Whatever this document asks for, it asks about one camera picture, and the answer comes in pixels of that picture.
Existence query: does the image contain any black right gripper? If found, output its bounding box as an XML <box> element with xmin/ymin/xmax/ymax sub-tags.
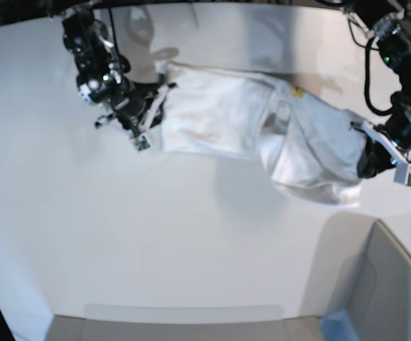
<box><xmin>110</xmin><ymin>80</ymin><xmax>165</xmax><ymax>131</ymax></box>

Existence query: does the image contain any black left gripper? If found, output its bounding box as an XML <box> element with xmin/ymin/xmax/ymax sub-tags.
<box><xmin>356</xmin><ymin>106</ymin><xmax>411</xmax><ymax>179</ymax></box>

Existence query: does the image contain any white printed t-shirt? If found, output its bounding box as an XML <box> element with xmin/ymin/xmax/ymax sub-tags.
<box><xmin>161</xmin><ymin>63</ymin><xmax>366</xmax><ymax>207</ymax></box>

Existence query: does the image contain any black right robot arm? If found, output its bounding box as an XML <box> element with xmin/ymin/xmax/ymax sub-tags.
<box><xmin>60</xmin><ymin>1</ymin><xmax>163</xmax><ymax>137</ymax></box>

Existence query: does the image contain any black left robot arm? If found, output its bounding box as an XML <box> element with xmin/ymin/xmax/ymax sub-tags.
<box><xmin>347</xmin><ymin>1</ymin><xmax>411</xmax><ymax>179</ymax></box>

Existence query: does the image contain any grey cardboard box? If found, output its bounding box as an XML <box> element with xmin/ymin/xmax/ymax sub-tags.
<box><xmin>299</xmin><ymin>212</ymin><xmax>411</xmax><ymax>340</ymax></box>

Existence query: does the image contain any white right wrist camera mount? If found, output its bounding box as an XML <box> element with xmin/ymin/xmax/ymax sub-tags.
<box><xmin>94</xmin><ymin>72</ymin><xmax>177</xmax><ymax>154</ymax></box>

